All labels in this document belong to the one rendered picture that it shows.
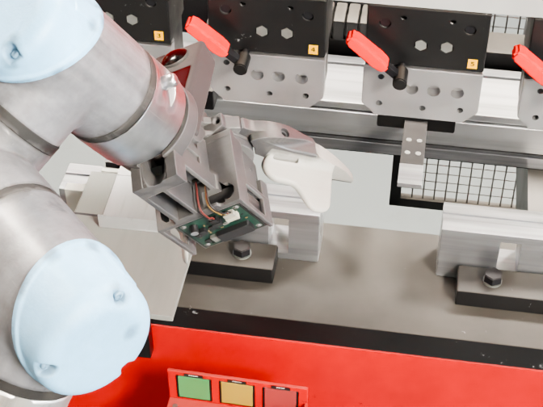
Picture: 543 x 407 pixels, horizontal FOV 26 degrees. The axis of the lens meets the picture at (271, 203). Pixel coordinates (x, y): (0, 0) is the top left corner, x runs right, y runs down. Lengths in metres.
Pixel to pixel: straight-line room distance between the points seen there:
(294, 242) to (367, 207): 1.42
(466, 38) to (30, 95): 0.84
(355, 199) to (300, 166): 2.26
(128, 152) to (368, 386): 1.03
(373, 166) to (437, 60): 1.80
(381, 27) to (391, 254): 0.44
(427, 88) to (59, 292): 0.96
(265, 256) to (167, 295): 0.23
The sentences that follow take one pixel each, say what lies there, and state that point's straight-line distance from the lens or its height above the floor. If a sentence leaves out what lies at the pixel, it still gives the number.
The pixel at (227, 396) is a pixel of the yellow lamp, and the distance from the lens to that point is 1.69.
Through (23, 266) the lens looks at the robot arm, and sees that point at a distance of 0.66.
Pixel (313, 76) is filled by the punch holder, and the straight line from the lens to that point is 1.52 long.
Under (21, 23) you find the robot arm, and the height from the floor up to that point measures 1.74.
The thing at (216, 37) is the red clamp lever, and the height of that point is 1.29.
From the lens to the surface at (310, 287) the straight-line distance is 1.73.
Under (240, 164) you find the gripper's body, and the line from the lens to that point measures 0.87.
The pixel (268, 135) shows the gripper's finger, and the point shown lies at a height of 1.56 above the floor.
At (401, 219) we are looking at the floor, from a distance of 3.13.
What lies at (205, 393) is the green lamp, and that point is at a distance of 1.69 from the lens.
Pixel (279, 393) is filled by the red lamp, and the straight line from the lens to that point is 1.66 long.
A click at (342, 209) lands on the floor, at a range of 3.14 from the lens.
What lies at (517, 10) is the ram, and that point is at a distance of 1.46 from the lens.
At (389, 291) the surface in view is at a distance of 1.73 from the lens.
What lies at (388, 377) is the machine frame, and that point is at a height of 0.77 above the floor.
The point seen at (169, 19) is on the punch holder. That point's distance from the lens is 1.52.
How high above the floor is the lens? 2.12
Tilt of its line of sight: 42 degrees down
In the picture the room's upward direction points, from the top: straight up
